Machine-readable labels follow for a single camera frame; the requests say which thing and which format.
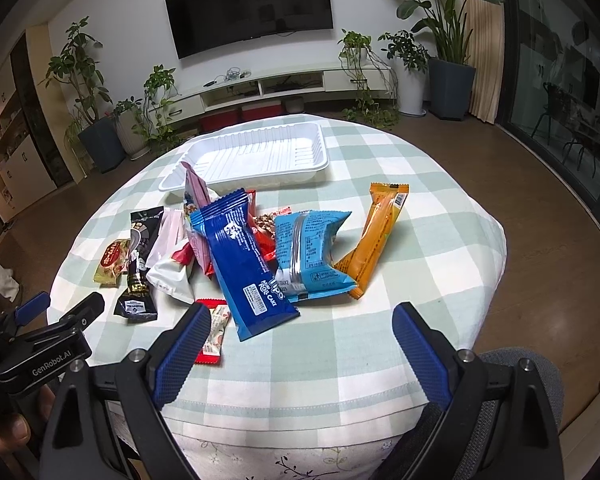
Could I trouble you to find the black cookie snack packet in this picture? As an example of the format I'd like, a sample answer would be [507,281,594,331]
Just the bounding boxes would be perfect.
[114,206,164,323]

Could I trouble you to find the small gold red candy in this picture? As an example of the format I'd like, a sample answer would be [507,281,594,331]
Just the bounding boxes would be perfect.
[93,238,130,287]

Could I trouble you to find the white red snack packet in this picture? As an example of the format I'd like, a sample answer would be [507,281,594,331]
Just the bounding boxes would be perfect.
[146,238,195,304]

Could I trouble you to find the dark blue snack packet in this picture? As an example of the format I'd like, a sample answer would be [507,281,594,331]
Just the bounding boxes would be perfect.
[190,188,300,341]

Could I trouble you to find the pink cartoon snack packet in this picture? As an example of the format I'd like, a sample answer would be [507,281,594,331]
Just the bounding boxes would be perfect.
[181,162,213,276]

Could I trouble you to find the light blue snack packet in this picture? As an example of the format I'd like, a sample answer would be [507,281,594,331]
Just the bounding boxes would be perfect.
[275,210,356,304]

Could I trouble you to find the orange snack bar packet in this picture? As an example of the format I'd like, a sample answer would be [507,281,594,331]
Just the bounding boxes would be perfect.
[335,183,410,299]

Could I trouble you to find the left hand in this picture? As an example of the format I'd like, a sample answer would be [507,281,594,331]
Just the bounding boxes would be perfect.
[0,385,55,460]

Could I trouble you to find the small red white packet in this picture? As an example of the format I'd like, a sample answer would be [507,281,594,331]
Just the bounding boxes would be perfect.
[195,298,232,365]

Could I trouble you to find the pale pink snack packet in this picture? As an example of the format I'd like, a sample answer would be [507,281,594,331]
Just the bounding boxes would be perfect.
[146,209,187,269]

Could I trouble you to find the wooden shelf cabinet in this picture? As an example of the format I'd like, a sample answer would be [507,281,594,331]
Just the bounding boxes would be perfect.
[0,60,56,223]

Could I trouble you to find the checkered green white tablecloth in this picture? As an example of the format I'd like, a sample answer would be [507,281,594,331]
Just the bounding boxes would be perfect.
[48,115,506,479]

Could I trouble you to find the left tall plant dark pot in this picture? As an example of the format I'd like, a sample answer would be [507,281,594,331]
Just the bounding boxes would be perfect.
[38,15,128,175]

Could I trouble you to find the shiny red snack packet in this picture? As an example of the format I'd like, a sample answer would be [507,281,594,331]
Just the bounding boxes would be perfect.
[246,190,275,261]

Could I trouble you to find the left plant white pot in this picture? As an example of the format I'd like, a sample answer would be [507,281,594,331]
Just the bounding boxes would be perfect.
[110,63,182,162]

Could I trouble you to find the red nut snack packet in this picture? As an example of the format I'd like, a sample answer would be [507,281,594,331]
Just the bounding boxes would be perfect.
[253,207,291,240]

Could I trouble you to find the red storage box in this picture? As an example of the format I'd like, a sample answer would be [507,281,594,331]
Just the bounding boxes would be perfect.
[199,107,242,132]
[240,100,284,122]

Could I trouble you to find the white plastic tray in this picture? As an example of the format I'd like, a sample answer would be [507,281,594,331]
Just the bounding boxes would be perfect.
[159,122,330,194]

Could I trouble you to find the trailing vine plant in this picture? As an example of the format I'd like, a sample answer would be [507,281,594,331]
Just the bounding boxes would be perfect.
[338,29,399,129]

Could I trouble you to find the large plant dark pot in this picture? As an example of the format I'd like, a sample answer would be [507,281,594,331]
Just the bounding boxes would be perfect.
[396,0,505,120]

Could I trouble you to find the white tv cabinet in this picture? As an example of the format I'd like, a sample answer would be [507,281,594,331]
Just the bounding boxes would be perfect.
[170,62,381,125]

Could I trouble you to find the plant in white pot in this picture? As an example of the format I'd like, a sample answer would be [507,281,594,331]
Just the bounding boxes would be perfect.
[378,29,429,117]

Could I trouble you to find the beige curtain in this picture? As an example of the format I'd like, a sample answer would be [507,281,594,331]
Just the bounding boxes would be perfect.
[465,0,505,124]

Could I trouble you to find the cables on cabinet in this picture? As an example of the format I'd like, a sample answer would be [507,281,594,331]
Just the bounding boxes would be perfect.
[202,65,252,87]

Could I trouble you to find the black wall television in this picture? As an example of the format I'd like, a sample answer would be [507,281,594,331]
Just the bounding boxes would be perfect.
[164,0,334,58]

